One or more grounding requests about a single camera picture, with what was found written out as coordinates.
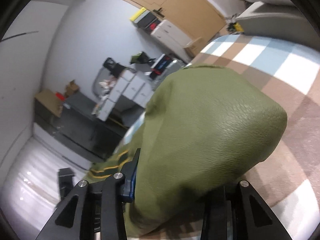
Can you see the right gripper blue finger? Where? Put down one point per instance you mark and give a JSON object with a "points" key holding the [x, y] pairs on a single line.
{"points": [[129, 171]]}

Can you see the green and mustard varsity jacket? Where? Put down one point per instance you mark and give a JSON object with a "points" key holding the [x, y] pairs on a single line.
{"points": [[204, 126]]}

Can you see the dark low cabinet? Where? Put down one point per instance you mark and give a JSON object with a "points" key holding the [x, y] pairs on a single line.
{"points": [[72, 124]]}

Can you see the white drawer desk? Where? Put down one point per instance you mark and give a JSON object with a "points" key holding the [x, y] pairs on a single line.
{"points": [[134, 86]]}

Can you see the white curtain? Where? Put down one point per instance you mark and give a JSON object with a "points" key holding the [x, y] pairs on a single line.
{"points": [[30, 191]]}

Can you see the black red shoe box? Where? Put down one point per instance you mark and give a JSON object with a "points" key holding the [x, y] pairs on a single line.
{"points": [[161, 64]]}

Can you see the silver aluminium suitcase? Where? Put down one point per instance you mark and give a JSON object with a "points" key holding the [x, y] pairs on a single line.
{"points": [[156, 77]]}

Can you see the white cabinet by door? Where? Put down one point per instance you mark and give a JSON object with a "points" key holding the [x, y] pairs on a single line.
{"points": [[170, 36]]}

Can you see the upper cardboard box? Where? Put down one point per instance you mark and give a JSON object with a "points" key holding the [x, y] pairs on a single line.
{"points": [[194, 47]]}

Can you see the yellow topped black box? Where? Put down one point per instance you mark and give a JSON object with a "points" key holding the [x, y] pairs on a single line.
{"points": [[142, 18]]}

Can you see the checkered bed sheet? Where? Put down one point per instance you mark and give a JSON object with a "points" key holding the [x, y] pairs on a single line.
{"points": [[288, 180]]}

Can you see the wooden door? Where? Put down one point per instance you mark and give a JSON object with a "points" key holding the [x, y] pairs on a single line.
{"points": [[196, 18]]}

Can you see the grey armchair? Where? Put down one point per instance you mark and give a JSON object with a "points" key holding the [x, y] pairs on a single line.
{"points": [[278, 19]]}

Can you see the black camera box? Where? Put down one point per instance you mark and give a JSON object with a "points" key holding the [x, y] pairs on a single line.
{"points": [[65, 181]]}

